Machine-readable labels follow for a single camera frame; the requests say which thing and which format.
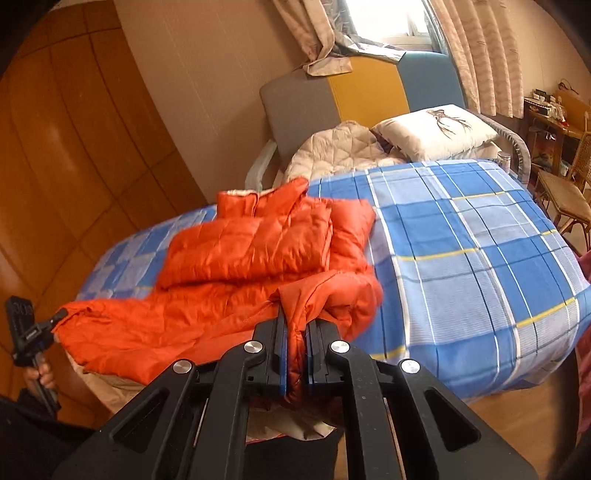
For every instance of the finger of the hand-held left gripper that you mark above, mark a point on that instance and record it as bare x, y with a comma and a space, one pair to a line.
57, 318

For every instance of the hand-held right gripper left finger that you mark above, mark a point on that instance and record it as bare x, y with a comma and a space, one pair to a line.
282, 360

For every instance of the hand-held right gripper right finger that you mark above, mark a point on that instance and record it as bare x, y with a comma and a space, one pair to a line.
310, 360

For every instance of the orange puffer jacket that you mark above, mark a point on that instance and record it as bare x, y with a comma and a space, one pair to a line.
240, 258

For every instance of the person's left forearm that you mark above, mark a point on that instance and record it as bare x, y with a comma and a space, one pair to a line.
32, 434

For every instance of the person's left hand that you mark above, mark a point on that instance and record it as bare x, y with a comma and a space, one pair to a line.
42, 376

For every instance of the beige bed cover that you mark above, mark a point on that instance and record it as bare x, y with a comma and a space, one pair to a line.
108, 390

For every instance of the wooden wardrobe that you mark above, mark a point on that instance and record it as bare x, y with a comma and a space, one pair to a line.
69, 161

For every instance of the bed with blue plaid sheet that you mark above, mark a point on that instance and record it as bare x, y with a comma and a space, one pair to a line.
461, 277

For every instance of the beige quilted blanket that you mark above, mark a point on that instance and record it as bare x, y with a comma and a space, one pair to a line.
337, 152

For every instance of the white deer print pillow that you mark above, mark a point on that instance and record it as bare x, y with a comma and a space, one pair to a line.
434, 129

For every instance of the grey yellow blue headboard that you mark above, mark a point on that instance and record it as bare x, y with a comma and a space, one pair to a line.
364, 92

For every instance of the metal can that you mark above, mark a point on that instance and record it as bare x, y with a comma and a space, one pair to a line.
504, 161

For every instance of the wicker chair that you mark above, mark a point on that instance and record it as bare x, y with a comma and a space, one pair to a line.
561, 189

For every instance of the beige patterned curtain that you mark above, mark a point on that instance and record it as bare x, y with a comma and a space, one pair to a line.
485, 50
318, 32

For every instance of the cluttered wooden desk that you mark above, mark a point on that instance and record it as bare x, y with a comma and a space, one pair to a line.
561, 129

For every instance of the window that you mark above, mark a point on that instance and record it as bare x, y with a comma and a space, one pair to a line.
397, 21

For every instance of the white bed rail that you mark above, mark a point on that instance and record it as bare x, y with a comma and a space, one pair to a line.
258, 161

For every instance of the grey bed rail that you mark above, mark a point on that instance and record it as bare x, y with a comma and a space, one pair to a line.
519, 143

